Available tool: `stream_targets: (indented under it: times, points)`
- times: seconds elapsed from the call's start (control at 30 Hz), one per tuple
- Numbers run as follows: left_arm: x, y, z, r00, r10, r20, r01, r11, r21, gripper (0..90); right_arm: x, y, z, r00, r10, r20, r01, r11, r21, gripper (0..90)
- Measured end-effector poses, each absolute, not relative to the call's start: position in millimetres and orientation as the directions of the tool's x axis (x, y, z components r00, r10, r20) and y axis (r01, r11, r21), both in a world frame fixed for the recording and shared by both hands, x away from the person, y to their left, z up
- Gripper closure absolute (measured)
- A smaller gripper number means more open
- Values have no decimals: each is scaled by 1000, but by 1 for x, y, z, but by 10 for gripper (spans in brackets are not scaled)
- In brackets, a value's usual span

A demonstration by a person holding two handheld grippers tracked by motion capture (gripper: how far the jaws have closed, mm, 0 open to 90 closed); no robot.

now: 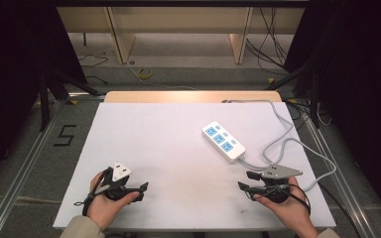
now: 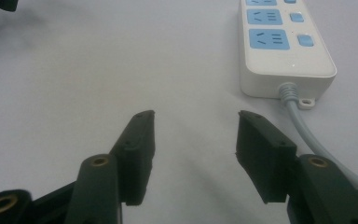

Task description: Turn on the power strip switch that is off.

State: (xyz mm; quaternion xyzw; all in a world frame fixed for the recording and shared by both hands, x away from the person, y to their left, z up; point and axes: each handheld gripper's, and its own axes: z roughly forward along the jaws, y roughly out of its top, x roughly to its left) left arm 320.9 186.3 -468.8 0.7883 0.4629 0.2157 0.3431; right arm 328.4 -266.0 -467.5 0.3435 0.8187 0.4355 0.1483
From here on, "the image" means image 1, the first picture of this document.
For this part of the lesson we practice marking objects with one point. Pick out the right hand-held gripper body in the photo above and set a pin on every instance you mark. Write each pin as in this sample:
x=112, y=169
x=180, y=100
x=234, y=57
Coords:
x=276, y=173

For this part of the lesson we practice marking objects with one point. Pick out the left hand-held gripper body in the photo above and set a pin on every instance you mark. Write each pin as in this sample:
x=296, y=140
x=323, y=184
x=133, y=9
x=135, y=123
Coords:
x=119, y=172

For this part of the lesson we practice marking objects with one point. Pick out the person's left hand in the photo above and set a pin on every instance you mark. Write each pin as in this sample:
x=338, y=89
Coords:
x=104, y=208

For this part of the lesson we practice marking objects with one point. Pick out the person's right hand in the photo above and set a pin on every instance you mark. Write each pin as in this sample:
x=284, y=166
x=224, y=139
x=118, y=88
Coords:
x=289, y=208

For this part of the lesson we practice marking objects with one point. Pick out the white board table cover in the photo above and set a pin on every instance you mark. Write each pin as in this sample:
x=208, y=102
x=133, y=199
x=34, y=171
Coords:
x=165, y=158

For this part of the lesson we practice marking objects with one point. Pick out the white power strip blue sockets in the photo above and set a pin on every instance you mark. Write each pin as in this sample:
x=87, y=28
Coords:
x=224, y=141

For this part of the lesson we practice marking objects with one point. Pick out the black metal stand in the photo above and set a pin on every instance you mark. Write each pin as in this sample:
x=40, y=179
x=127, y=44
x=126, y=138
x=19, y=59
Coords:
x=51, y=89
x=306, y=89

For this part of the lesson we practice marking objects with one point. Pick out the yellow tape roll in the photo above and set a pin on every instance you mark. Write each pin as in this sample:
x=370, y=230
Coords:
x=145, y=73

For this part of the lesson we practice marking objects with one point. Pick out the dark curtain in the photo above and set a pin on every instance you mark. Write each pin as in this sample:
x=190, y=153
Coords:
x=16, y=66
x=357, y=82

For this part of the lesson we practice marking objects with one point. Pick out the light wooden bench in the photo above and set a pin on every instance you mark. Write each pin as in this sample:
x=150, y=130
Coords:
x=178, y=23

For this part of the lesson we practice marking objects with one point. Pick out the aluminium floor rail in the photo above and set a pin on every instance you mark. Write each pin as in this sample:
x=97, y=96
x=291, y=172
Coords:
x=340, y=178
x=20, y=172

